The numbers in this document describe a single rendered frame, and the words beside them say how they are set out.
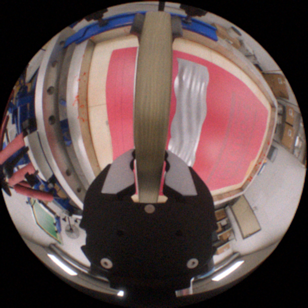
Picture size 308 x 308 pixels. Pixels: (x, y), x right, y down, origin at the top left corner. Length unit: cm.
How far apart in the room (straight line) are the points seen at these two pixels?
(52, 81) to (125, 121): 21
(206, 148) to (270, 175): 361
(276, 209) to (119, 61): 410
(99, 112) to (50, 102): 13
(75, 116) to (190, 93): 23
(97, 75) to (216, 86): 26
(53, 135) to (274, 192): 403
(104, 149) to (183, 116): 19
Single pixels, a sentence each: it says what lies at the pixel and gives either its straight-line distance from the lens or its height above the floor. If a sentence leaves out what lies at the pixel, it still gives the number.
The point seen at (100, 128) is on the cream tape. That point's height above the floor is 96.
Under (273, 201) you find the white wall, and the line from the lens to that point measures 390.
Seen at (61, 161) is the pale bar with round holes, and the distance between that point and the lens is 25.
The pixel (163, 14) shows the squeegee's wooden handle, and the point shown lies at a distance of 15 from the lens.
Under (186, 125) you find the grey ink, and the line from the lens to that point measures 19.
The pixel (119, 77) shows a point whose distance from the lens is 20.
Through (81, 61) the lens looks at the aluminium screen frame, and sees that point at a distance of 23.
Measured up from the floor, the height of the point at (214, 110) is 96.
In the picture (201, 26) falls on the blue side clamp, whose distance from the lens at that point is 27.
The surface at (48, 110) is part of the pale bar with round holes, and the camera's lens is 24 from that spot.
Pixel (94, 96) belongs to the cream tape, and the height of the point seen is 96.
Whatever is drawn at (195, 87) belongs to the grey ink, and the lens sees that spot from 20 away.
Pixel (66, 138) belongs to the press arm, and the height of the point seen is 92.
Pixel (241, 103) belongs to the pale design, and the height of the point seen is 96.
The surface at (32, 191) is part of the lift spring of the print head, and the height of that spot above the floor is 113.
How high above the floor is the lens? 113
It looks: 60 degrees down
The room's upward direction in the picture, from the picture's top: 178 degrees clockwise
